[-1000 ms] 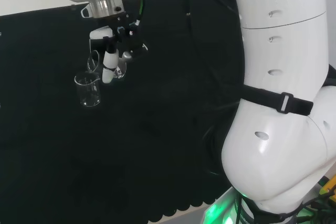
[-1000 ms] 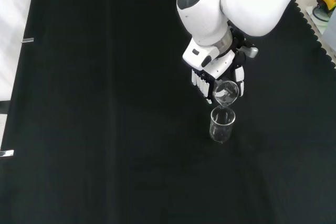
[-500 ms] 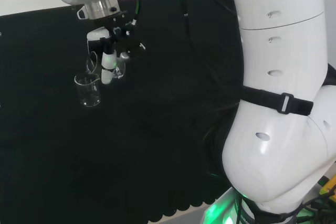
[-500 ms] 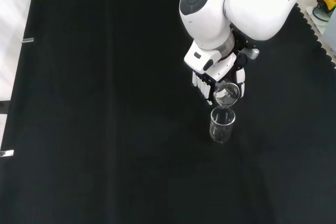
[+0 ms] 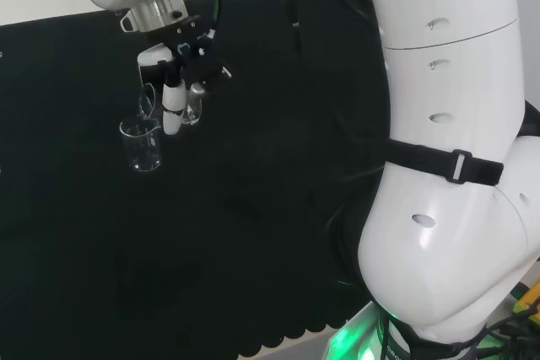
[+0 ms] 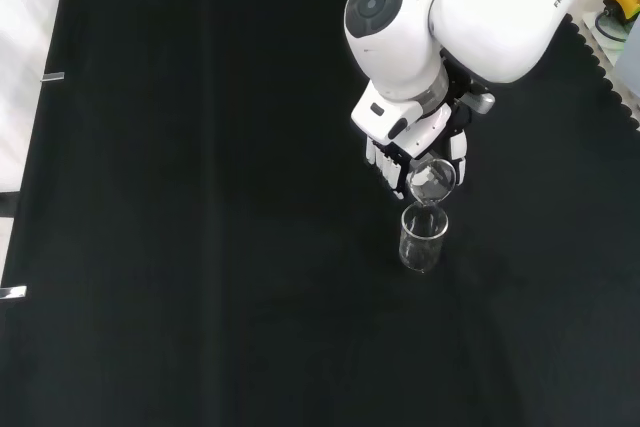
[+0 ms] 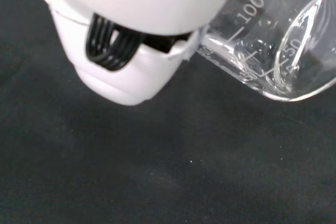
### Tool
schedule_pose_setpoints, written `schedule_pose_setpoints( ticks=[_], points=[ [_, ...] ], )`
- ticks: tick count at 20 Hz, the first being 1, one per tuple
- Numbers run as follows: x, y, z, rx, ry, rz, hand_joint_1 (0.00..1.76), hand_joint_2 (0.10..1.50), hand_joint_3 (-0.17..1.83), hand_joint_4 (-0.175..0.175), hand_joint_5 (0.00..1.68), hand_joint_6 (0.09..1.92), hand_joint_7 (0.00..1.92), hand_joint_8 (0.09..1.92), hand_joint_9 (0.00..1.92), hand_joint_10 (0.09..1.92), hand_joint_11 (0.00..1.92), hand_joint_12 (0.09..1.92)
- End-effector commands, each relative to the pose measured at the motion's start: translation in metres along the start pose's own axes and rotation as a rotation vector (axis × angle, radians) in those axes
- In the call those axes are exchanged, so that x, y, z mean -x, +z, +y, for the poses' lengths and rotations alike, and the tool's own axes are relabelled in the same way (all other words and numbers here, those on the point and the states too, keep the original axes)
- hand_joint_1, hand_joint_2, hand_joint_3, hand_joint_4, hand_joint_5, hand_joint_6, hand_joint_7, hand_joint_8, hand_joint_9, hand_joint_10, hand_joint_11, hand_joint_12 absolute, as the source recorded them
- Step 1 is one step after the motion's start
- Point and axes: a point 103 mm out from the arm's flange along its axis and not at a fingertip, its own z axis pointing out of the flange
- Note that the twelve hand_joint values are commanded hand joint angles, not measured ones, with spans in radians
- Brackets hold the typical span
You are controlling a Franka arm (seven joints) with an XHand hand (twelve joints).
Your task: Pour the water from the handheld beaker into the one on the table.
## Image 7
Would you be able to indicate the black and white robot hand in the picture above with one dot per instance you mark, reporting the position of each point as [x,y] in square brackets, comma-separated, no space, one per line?
[141,1]

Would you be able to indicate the black bench cloth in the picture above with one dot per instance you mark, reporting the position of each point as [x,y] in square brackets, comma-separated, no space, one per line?
[131,161]

